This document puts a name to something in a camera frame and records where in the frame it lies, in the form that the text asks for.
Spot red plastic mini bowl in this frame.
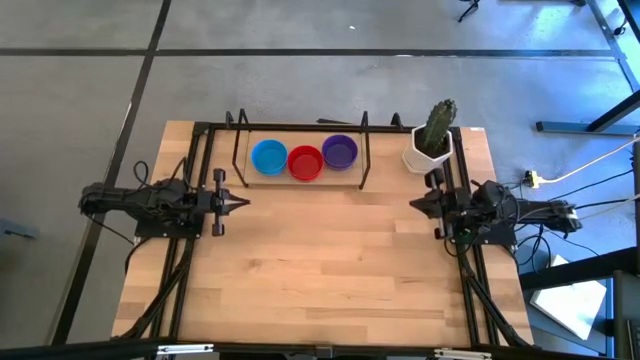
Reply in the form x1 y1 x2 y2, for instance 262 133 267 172
286 144 326 182

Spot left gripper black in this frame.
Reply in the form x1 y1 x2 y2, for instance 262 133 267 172
194 168 250 237

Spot white cable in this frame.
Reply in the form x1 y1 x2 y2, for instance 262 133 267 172
539 135 640 185

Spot grey metal furniture foot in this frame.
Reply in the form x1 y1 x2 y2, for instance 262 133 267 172
0 217 40 242

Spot silver metal bracket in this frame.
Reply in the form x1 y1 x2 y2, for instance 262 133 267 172
157 342 215 356
433 348 494 360

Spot purple plastic mini bowl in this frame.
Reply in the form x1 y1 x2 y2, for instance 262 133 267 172
320 133 360 172

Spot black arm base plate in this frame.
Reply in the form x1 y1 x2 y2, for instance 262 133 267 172
446 205 519 247
134 219 204 240

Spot wooden shelf black metal frames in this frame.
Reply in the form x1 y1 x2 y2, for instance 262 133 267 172
230 109 374 192

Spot grey desk foot bar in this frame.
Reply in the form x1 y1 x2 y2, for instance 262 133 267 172
535 119 640 137

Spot green cactus plant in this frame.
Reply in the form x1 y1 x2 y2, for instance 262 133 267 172
417 98 459 159

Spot black desk leg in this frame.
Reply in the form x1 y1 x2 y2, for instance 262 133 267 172
587 89 640 134

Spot black aluminium table frame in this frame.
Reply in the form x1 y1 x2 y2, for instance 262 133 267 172
0 119 619 360

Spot white cardboard sheet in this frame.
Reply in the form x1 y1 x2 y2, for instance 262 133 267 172
529 254 609 341

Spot black desk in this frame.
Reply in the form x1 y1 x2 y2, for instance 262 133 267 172
519 247 640 360

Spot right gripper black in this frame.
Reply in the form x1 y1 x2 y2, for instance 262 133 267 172
409 168 470 241

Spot blue plastic mini bowl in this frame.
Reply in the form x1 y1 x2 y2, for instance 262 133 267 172
249 138 290 177

